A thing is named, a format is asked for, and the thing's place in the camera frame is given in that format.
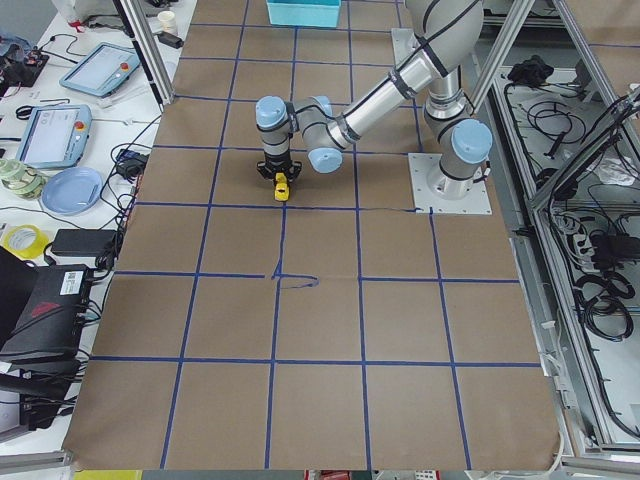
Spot teal plastic bin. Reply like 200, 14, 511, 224
266, 0, 341, 28

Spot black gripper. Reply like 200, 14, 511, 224
256, 151, 302, 184

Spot teach pendant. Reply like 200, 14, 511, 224
17, 105, 93, 170
59, 42, 140, 98

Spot light blue plate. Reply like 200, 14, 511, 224
40, 167, 103, 215

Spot black power adapter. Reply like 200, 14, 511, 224
157, 31, 184, 49

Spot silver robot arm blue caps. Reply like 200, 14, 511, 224
255, 1, 484, 189

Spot aluminium frame post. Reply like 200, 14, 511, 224
113, 0, 175, 106

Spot yellow tape roll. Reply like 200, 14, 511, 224
1, 225, 49, 260

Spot lower teach pendant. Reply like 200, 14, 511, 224
17, 105, 93, 170

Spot paper cup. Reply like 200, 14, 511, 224
156, 10, 178, 36

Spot black computer box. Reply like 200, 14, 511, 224
1, 249, 92, 364

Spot yellow beetle toy car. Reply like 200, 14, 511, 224
274, 172, 290, 202

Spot upper teach pendant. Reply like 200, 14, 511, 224
59, 42, 140, 98

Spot black power brick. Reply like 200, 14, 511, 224
51, 229, 116, 257

